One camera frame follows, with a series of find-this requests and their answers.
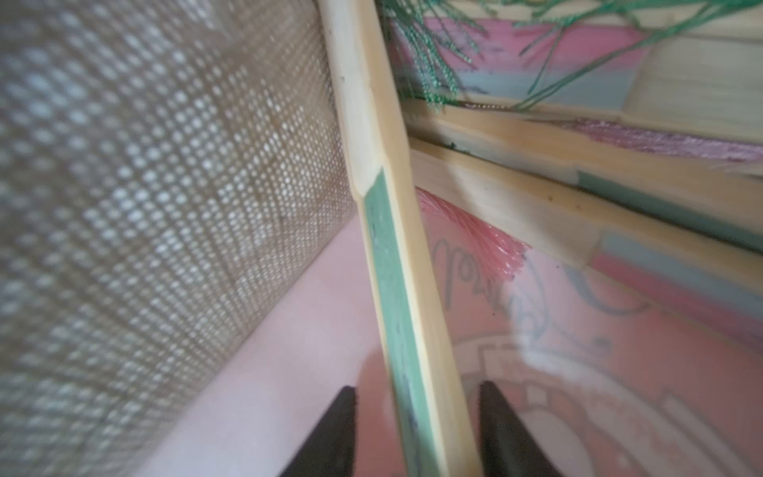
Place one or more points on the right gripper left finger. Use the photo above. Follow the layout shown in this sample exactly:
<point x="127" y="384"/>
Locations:
<point x="330" y="448"/>

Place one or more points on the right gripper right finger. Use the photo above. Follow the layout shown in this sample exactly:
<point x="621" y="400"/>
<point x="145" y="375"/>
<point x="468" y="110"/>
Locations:
<point x="507" y="447"/>

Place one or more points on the burlap red tote bag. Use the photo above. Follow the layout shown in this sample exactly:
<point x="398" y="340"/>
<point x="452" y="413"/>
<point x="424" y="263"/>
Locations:
<point x="173" y="182"/>

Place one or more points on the green pink folding fan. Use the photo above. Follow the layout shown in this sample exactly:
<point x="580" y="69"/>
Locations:
<point x="686" y="192"/>

